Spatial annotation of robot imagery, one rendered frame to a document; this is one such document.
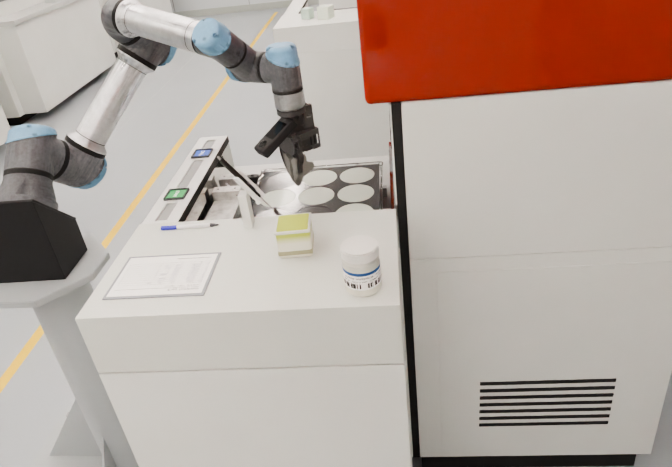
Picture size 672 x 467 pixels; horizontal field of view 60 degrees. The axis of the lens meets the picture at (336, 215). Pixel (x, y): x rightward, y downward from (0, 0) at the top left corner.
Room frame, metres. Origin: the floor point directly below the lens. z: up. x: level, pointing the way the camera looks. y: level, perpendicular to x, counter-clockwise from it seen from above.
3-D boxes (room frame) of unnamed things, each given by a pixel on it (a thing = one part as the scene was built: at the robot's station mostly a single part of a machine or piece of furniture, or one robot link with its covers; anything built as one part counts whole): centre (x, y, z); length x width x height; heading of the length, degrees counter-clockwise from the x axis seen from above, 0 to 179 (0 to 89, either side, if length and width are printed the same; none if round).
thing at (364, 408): (1.34, 0.16, 0.41); 0.96 x 0.64 x 0.82; 173
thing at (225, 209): (1.42, 0.31, 0.87); 0.36 x 0.08 x 0.03; 173
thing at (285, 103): (1.38, 0.08, 1.19); 0.08 x 0.08 x 0.05
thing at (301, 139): (1.38, 0.07, 1.10); 0.09 x 0.08 x 0.12; 124
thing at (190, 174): (1.51, 0.40, 0.89); 0.55 x 0.09 x 0.14; 173
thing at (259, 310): (1.03, 0.19, 0.89); 0.62 x 0.35 x 0.14; 83
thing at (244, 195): (1.17, 0.19, 1.03); 0.06 x 0.04 x 0.13; 83
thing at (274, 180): (1.40, 0.05, 0.90); 0.34 x 0.34 x 0.01; 83
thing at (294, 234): (1.04, 0.09, 1.00); 0.07 x 0.07 x 0.07; 86
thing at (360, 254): (0.89, -0.04, 1.01); 0.07 x 0.07 x 0.10
